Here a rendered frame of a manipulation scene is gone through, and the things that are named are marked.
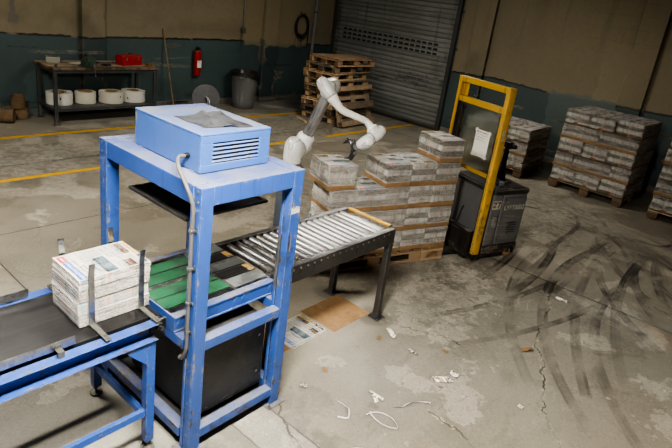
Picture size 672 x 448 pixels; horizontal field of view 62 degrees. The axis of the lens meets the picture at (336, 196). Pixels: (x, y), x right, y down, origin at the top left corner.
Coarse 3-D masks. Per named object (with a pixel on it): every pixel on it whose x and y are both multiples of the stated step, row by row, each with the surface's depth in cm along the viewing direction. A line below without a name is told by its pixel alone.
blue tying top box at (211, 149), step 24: (144, 120) 297; (168, 120) 283; (240, 120) 304; (144, 144) 301; (168, 144) 286; (192, 144) 272; (216, 144) 275; (240, 144) 287; (264, 144) 299; (192, 168) 275; (216, 168) 279
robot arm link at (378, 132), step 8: (336, 96) 457; (336, 104) 457; (344, 112) 460; (352, 112) 462; (360, 120) 465; (368, 120) 467; (368, 128) 467; (376, 128) 465; (384, 128) 470; (376, 136) 464
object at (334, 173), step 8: (328, 168) 490; (336, 168) 488; (344, 168) 492; (352, 168) 496; (328, 176) 489; (336, 176) 492; (344, 176) 496; (352, 176) 500; (328, 184) 491; (336, 184) 495; (344, 184) 499; (352, 184) 503
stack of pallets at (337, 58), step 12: (312, 60) 1142; (324, 60) 1120; (336, 60) 1100; (348, 60) 1118; (360, 60) 1146; (372, 60) 1176; (324, 72) 1116; (336, 72) 1106; (348, 72) 1141; (360, 72) 1171; (312, 84) 1147; (348, 84) 1151; (312, 96) 1172; (300, 108) 1173; (312, 108) 1191; (360, 108) 1213
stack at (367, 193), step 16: (320, 192) 515; (336, 192) 498; (352, 192) 506; (368, 192) 515; (384, 192) 524; (400, 192) 534; (416, 192) 544; (320, 208) 518; (336, 208) 504; (416, 208) 551; (400, 224) 548; (416, 224) 559; (400, 240) 555; (416, 240) 567; (368, 256) 543; (416, 256) 575; (320, 272) 523
